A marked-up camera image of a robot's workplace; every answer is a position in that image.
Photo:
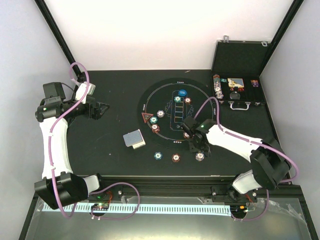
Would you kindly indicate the red poker chip stack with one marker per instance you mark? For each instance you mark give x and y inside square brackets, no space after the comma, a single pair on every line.
[176,158]

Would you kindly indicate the purple chips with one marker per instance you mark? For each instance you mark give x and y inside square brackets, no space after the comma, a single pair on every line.
[160,114]
[255,83]

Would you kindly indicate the green chips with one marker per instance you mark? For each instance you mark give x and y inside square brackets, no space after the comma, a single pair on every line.
[153,120]
[177,99]

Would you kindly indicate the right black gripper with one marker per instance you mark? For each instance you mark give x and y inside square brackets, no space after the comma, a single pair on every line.
[208,147]

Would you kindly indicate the triangular red dealer button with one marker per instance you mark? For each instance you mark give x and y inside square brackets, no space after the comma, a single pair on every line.
[146,116]

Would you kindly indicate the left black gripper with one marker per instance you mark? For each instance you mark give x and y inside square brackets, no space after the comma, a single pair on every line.
[96,115]

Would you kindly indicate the black aluminium front rail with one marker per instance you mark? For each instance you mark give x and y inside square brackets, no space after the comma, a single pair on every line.
[166,186]

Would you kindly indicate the white slotted cable duct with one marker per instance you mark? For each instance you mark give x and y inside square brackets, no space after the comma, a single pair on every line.
[166,209]

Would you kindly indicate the blue round blind button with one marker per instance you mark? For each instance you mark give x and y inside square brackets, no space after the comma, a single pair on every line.
[182,93]

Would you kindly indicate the round black poker mat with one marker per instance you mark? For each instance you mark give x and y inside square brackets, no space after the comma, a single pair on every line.
[161,96]

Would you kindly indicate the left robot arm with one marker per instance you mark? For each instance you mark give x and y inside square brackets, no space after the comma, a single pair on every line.
[59,186]

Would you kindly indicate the purple chips in case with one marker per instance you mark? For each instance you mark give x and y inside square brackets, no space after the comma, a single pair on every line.
[255,83]

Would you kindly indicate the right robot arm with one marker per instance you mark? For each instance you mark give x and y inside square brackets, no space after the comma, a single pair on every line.
[269,165]

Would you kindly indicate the purple poker chip stack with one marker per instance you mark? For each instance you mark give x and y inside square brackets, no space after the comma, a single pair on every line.
[199,156]

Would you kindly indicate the black poker set case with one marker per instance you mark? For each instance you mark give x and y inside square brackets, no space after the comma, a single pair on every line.
[240,59]

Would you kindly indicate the black round button in case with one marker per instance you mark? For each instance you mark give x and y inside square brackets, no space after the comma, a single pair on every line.
[235,95]

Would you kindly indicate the red chips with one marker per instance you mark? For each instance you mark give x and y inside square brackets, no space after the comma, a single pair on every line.
[155,128]
[187,100]
[185,135]

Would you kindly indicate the card deck in case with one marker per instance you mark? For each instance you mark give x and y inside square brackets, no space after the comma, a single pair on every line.
[236,83]

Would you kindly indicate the red dice in case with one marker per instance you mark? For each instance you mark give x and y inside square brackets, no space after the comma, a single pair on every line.
[237,89]

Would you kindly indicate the chip row in case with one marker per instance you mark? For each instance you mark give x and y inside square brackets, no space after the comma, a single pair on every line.
[217,86]

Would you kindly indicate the green poker chip stack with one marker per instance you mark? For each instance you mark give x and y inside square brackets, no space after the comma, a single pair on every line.
[158,155]

